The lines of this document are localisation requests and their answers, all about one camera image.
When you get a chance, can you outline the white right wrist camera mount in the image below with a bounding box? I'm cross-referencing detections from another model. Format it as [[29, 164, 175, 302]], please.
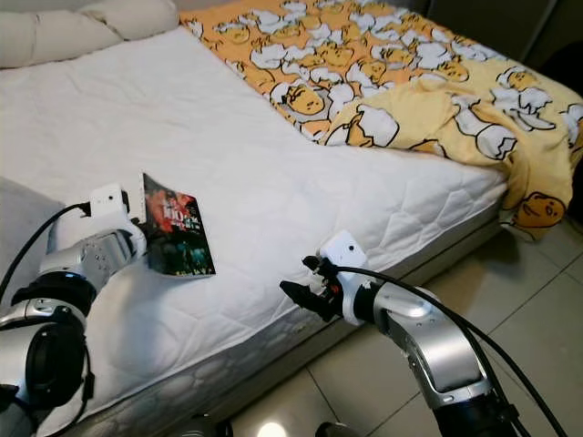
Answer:
[[317, 230, 371, 326]]

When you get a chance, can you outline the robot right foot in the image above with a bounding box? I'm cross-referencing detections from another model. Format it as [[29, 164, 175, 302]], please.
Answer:
[[314, 421, 358, 437]]

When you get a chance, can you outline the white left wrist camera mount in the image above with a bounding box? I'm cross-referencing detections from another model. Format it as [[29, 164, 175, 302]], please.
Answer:
[[88, 184, 144, 225]]

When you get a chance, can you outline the beige short pillow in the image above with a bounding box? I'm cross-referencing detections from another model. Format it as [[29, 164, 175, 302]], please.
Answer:
[[77, 0, 180, 43]]

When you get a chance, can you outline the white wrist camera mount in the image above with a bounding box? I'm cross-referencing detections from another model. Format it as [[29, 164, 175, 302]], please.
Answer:
[[88, 184, 144, 225], [317, 230, 371, 326]]

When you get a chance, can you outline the white quilted mattress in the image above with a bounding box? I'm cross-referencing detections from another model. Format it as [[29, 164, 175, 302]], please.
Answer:
[[0, 25, 509, 437]]

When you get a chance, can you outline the beige long pillow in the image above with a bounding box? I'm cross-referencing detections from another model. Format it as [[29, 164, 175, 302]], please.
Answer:
[[0, 9, 121, 70]]

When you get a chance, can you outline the dark cover paperback book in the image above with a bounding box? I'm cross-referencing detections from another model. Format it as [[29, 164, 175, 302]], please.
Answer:
[[139, 172, 217, 279]]

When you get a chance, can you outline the yellow egg cartoon blanket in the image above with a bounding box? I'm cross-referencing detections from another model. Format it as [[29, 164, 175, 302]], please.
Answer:
[[180, 0, 583, 243]]

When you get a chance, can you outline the dark cabinet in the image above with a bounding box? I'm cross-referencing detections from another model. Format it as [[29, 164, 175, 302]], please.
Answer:
[[442, 0, 583, 97]]

